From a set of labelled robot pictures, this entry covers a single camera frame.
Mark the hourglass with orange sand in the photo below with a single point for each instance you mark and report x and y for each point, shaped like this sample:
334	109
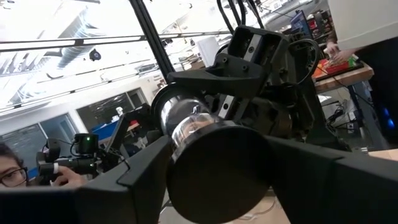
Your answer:
217	174

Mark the person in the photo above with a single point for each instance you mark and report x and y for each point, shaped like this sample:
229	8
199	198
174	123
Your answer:
11	168

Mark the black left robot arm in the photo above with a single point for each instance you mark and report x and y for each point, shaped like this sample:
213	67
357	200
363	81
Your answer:
323	124

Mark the black aluminium table frame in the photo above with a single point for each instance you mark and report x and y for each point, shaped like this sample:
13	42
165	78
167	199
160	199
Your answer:
149	31

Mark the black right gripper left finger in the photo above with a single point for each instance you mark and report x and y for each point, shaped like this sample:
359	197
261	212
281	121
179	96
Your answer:
77	205

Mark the person's hand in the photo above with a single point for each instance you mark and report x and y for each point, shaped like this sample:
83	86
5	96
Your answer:
343	56
331	48
70	179

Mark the black computer case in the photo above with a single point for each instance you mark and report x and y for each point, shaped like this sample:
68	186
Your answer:
382	93

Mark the computer monitor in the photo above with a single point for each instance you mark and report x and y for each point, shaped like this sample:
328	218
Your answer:
300	23

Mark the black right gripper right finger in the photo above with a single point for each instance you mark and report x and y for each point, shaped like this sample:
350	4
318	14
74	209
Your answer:
342	193

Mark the wooden workbench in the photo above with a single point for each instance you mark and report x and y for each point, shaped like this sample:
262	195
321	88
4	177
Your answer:
348	79

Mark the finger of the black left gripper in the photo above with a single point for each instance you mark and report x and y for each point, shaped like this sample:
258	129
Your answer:
230	77

